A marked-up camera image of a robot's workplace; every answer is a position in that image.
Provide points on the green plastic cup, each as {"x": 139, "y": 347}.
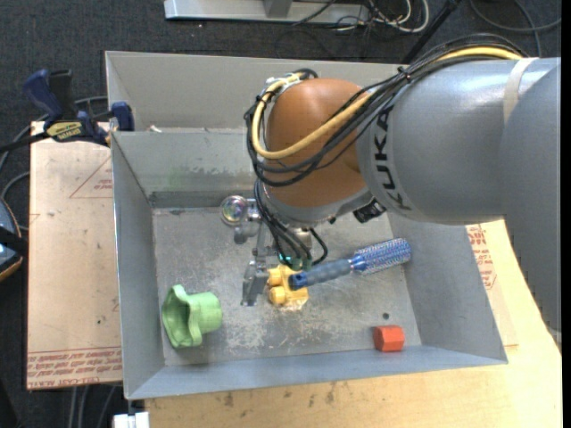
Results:
{"x": 189, "y": 317}

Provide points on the black cylinder on white bracket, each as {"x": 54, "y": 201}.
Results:
{"x": 369, "y": 212}

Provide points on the blue and grey brush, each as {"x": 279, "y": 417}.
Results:
{"x": 379, "y": 253}

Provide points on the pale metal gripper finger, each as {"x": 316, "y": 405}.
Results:
{"x": 248, "y": 287}
{"x": 261, "y": 283}

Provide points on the brown cardboard board, red print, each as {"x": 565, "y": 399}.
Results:
{"x": 71, "y": 261}

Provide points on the clear glass thing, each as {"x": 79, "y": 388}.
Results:
{"x": 234, "y": 209}

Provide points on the yellow knobbed toy block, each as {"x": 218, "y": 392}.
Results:
{"x": 282, "y": 293}

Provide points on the grey metal bin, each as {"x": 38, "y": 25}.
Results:
{"x": 201, "y": 248}

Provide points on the orange-red small block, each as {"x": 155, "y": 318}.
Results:
{"x": 389, "y": 338}

